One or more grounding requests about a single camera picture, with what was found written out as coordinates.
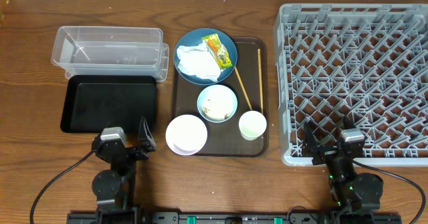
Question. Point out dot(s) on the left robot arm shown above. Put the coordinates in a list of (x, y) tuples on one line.
[(114, 187)]

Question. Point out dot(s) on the pink white bowl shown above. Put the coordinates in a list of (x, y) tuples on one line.
[(186, 135)]

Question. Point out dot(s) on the dark blue plate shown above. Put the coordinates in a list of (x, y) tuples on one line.
[(194, 38)]

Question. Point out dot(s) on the light blue bowl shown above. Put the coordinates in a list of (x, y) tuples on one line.
[(221, 89)]

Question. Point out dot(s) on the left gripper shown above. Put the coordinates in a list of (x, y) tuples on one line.
[(147, 140)]

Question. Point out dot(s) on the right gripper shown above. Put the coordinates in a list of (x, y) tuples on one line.
[(326, 153)]

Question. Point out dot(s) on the white paper cup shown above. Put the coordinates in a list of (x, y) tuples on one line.
[(252, 124)]

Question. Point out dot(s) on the wooden chopstick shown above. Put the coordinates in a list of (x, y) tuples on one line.
[(260, 79), (243, 88)]

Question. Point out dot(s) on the yellow snack wrapper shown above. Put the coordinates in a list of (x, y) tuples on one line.
[(218, 51)]

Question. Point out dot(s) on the clear plastic bin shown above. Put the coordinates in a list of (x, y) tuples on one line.
[(111, 51)]

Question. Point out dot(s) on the right wooden chopstick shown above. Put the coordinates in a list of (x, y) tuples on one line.
[(260, 79)]

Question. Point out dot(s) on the grey dishwasher rack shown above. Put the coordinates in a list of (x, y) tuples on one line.
[(364, 62)]

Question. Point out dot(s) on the rice food scraps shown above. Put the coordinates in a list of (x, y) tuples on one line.
[(217, 107)]

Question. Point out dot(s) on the black plastic tray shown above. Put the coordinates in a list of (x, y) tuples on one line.
[(95, 102)]

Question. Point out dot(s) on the brown serving tray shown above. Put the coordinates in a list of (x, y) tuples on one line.
[(224, 139)]

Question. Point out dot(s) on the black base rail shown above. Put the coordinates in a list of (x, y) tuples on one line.
[(294, 218)]

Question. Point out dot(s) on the left wooden chopstick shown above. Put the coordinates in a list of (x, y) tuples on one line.
[(243, 88)]

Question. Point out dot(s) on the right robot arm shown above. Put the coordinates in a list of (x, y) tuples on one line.
[(357, 194)]

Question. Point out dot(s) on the white napkin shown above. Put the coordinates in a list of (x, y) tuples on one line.
[(198, 61)]

